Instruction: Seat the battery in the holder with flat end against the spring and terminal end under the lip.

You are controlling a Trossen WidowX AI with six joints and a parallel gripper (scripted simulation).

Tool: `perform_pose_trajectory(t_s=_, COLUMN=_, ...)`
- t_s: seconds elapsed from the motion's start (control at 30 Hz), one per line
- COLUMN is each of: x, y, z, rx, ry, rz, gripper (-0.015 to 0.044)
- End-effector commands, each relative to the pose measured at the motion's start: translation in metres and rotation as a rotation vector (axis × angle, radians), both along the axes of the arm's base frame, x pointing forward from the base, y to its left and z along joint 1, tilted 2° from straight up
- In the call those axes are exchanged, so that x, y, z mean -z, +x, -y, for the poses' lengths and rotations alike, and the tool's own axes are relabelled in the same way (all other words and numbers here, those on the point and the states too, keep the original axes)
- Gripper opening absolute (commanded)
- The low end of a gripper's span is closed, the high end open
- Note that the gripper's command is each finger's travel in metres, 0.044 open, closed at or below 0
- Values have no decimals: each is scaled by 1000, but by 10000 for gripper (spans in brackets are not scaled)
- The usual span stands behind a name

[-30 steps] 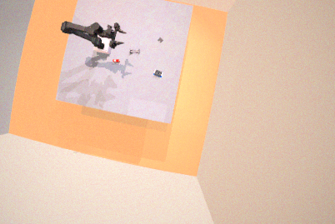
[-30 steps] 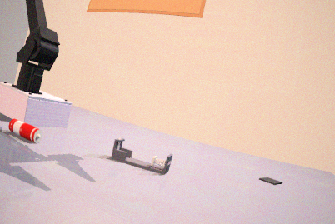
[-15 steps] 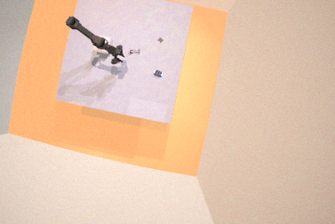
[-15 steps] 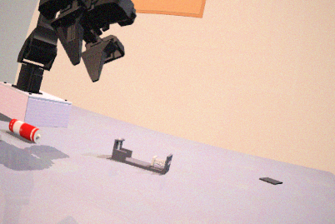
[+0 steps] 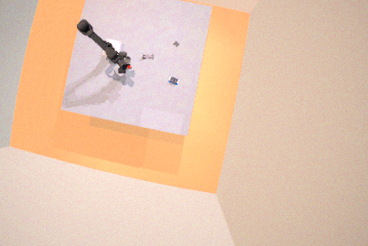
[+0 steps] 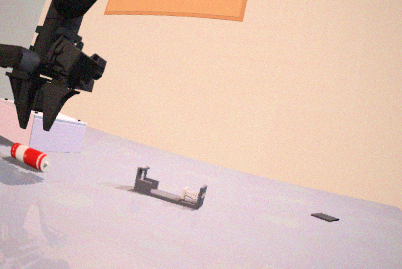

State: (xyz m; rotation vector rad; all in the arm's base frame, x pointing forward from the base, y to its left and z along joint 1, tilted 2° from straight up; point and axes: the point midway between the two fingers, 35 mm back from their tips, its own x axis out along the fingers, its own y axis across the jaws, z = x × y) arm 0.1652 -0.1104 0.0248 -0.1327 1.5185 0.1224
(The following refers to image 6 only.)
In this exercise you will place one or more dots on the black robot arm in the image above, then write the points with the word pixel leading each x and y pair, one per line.
pixel 70 56

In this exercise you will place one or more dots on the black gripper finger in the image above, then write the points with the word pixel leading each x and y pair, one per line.
pixel 54 98
pixel 24 89

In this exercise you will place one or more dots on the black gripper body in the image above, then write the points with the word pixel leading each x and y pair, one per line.
pixel 26 62

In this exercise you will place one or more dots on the red and white battery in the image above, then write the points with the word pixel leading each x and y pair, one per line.
pixel 31 157

